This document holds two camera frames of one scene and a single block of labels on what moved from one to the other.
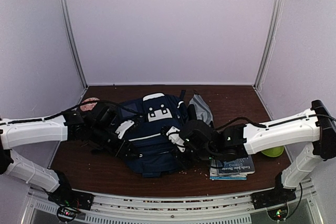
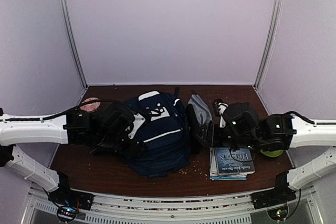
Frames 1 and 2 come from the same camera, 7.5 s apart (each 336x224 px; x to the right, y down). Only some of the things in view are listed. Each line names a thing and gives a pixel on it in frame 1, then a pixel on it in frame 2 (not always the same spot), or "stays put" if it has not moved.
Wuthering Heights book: [240, 166] stays put
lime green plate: [273, 152] stays put
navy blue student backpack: [154, 152] stays put
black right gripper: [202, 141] to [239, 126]
